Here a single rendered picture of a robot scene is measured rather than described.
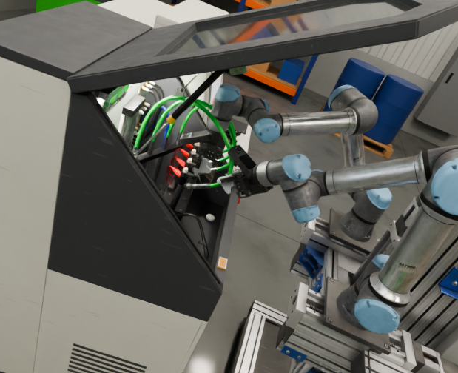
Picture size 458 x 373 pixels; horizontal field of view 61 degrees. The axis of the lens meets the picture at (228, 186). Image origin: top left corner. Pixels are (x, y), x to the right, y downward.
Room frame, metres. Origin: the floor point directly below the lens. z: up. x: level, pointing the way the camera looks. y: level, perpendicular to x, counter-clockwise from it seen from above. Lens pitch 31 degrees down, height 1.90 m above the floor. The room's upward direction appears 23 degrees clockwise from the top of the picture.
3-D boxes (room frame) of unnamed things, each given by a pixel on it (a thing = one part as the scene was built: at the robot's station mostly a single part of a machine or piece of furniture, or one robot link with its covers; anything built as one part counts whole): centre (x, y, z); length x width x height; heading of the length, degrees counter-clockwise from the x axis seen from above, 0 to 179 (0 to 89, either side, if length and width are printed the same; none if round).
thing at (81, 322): (1.25, 0.20, 0.39); 0.70 x 0.58 x 0.79; 5
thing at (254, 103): (1.29, 0.02, 1.44); 0.11 x 0.11 x 0.08; 29
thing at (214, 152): (1.25, 0.11, 1.28); 0.09 x 0.08 x 0.12; 95
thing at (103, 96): (1.22, 0.44, 1.43); 0.54 x 0.03 x 0.02; 5
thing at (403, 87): (6.13, -1.49, 0.51); 1.20 x 0.85 x 1.02; 85
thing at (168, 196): (1.37, 0.18, 0.91); 0.34 x 0.10 x 0.15; 5
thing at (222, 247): (1.27, -0.06, 0.87); 0.62 x 0.04 x 0.16; 5
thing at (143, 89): (1.46, 0.46, 1.20); 0.13 x 0.03 x 0.31; 5
